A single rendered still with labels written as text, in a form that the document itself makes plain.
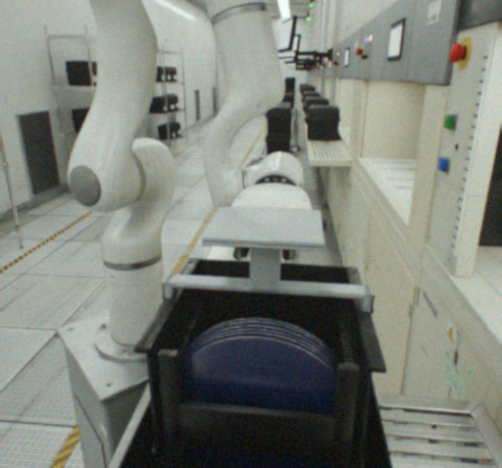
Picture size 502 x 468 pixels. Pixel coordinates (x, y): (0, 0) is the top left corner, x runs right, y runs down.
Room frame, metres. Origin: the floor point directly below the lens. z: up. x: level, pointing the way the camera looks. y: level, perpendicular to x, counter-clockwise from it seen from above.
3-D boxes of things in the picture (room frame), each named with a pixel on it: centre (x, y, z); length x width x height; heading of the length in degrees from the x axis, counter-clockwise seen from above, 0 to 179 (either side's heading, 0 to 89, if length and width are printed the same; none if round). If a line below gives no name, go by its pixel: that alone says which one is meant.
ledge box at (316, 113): (3.46, -0.58, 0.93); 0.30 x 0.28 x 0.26; 171
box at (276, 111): (4.58, -0.29, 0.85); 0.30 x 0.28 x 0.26; 173
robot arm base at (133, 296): (0.78, 0.25, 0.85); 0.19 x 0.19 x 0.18
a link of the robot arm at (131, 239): (0.81, 0.24, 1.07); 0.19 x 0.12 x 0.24; 158
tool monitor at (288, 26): (3.98, -0.47, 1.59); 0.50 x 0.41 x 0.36; 84
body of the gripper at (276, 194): (0.53, -0.03, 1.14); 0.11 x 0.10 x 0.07; 174
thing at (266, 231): (0.42, -0.01, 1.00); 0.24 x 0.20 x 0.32; 83
